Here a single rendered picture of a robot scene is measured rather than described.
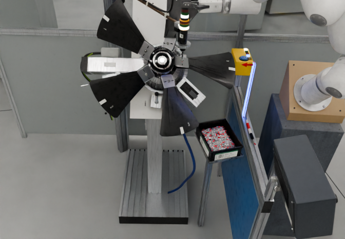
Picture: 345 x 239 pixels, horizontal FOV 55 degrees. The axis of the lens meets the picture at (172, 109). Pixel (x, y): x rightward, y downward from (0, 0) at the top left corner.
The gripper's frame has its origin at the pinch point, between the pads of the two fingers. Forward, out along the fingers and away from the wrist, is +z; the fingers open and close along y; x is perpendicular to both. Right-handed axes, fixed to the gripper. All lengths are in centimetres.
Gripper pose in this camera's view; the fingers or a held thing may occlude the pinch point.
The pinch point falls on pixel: (185, 1)
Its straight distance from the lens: 147.4
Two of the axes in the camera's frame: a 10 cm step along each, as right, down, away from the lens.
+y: -0.1, -6.2, 7.9
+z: -10.0, -0.2, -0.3
